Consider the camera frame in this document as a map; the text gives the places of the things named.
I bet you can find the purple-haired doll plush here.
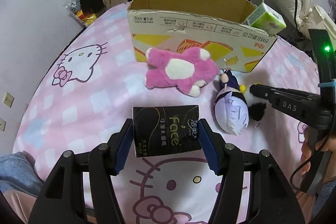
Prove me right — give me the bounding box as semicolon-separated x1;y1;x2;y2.
214;69;267;135

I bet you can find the wall socket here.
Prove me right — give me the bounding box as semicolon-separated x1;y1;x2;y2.
3;92;14;108

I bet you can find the pink hello kitty bedsheet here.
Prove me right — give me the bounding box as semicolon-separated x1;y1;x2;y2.
13;3;319;223

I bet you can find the green tissue pack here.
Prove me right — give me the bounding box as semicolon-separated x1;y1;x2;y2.
243;2;286;35

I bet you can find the black tissue pack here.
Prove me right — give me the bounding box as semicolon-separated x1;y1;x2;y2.
133;105;201;157

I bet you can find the person's right hand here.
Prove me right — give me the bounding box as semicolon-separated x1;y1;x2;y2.
299;129;336;188

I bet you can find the open cardboard box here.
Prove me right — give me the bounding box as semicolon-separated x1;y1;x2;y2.
127;0;277;73

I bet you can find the pink bear plush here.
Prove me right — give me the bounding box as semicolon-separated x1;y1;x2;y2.
145;47;219;97

